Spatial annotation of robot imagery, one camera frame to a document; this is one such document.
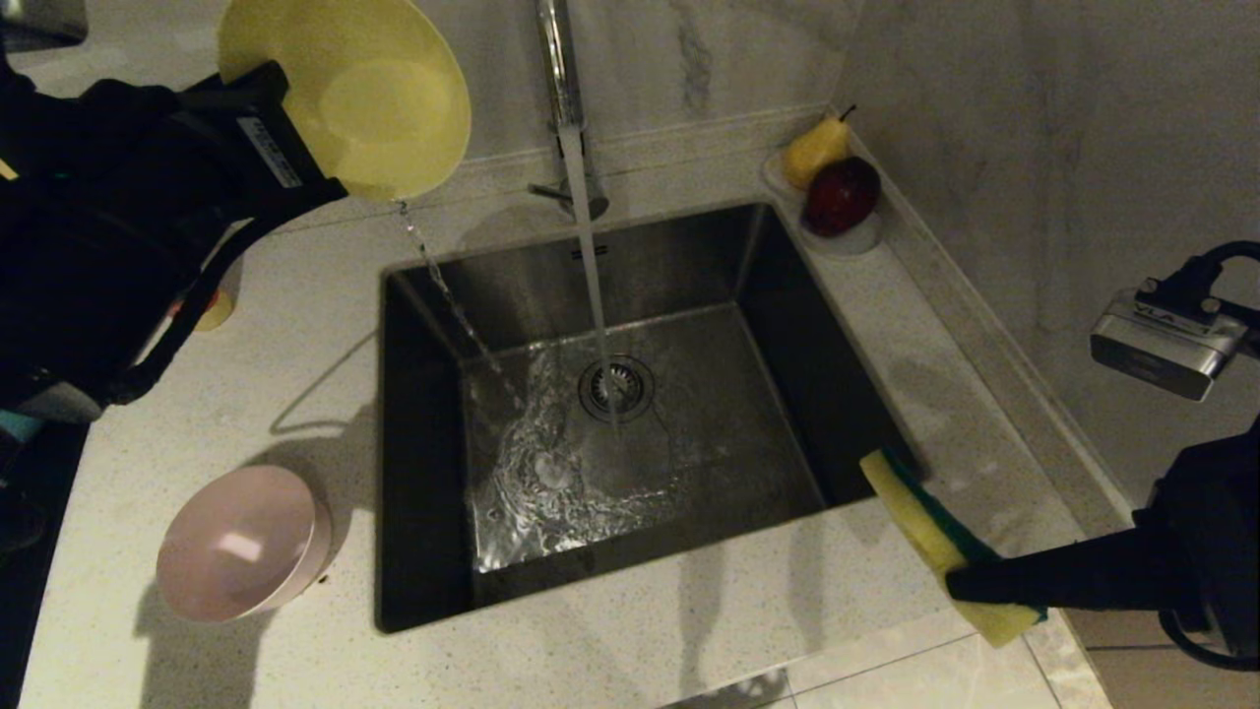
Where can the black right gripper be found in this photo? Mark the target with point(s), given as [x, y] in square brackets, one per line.
[1216, 542]

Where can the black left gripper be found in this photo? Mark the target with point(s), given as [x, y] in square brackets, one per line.
[246, 158]

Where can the yellow plastic bowl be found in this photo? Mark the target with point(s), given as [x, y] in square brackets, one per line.
[384, 98]

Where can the orange detergent bottle yellow cap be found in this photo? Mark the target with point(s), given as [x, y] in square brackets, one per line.
[215, 310]

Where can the green yellow sponge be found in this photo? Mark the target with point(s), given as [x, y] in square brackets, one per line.
[915, 512]

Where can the chrome faucet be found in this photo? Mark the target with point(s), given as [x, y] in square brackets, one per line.
[556, 69]

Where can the blue plastic bowl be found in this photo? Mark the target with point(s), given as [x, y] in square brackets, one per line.
[18, 426]

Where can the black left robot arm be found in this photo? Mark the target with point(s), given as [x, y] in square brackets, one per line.
[89, 256]

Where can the stainless steel sink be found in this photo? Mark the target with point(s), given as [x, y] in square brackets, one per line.
[738, 443]

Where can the thin water trickle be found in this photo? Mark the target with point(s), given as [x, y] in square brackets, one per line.
[443, 286]

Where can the running water stream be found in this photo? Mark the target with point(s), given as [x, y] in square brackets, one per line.
[591, 266]

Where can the pink plastic bowl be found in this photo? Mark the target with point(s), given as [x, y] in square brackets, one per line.
[241, 542]

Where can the small white dish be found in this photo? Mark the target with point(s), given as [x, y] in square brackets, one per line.
[849, 243]

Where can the dark red apple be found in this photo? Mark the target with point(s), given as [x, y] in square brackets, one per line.
[840, 197]

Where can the round metal drain strainer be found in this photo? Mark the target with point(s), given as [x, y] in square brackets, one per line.
[635, 394]

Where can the black induction cooktop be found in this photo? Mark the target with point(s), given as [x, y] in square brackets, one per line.
[30, 591]

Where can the yellow pear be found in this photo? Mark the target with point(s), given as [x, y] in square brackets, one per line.
[812, 151]

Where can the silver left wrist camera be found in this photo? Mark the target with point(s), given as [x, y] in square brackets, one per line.
[49, 20]

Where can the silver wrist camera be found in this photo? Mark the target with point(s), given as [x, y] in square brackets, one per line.
[1166, 345]
[49, 20]

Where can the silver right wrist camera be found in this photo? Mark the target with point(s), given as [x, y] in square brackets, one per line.
[1166, 345]

